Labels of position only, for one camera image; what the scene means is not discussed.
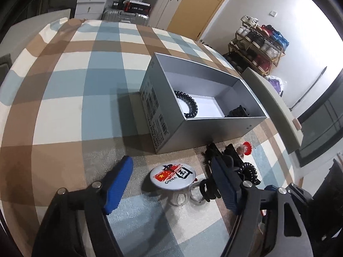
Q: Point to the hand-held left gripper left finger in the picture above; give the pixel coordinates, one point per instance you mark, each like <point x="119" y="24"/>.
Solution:
<point x="120" y="184"/>

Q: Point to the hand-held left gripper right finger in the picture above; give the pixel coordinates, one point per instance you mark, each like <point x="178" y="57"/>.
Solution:
<point x="225" y="187"/>

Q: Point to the black hair claw clip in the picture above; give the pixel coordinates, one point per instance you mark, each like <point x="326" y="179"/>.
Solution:
<point x="206" y="190"/>
<point x="213" y="151"/>

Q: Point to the round printed badge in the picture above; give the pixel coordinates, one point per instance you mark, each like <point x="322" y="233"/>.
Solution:
<point x="171" y="176"/>

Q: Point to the silver cardboard box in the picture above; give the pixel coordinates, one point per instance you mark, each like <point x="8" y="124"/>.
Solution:
<point x="214" y="131"/>

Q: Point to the red flower hair clip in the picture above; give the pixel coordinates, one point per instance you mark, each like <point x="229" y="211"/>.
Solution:
<point x="248" y="147"/>

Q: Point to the dark glass cabinet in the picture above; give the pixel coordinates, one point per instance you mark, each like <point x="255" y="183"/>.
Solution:
<point x="321" y="125"/>

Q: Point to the white bed end board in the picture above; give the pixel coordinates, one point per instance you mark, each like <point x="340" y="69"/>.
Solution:
<point x="273" y="104"/>
<point x="40" y="16"/>

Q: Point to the long thin stick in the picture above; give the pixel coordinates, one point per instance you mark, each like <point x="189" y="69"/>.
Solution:
<point x="312" y="88"/>

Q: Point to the checked blanket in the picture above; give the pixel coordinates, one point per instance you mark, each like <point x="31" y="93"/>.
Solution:
<point x="80" y="85"/>

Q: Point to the wooden shoe rack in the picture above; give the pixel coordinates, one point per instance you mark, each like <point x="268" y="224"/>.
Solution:
<point x="257" y="56"/>

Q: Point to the row of shoes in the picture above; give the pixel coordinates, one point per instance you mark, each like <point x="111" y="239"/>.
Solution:
<point x="257" y="40"/>

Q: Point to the silver suitcase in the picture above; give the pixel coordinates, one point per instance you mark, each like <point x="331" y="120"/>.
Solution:
<point x="126" y="17"/>

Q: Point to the black shoebox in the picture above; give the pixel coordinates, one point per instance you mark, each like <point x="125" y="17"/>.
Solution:
<point x="139" y="6"/>

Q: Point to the small black box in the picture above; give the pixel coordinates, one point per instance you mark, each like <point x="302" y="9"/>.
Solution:
<point x="115" y="4"/>

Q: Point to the wooden door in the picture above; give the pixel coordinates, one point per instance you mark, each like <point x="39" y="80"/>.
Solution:
<point x="203" y="5"/>

